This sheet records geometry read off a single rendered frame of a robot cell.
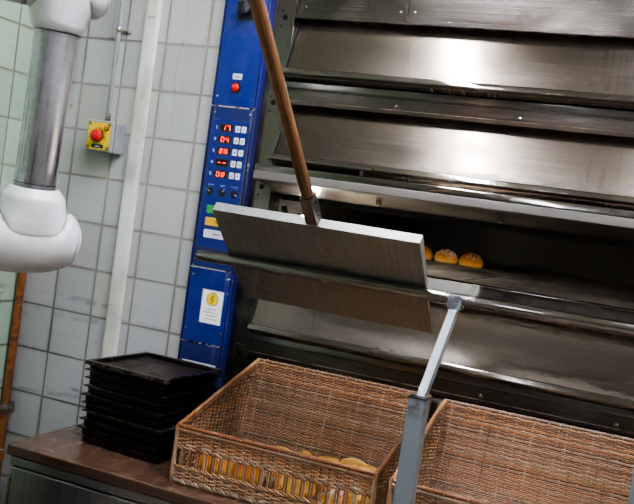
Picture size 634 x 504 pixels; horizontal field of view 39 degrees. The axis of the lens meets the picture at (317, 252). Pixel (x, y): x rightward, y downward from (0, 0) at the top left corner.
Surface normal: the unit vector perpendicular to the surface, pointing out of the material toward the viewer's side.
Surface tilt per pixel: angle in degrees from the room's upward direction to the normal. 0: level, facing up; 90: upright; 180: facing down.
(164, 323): 90
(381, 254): 139
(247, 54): 90
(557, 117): 90
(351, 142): 70
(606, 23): 90
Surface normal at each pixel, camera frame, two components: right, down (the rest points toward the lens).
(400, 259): -0.35, 0.74
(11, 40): 0.92, 0.14
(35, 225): 0.44, 0.14
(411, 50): -0.30, -0.34
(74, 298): -0.37, 0.00
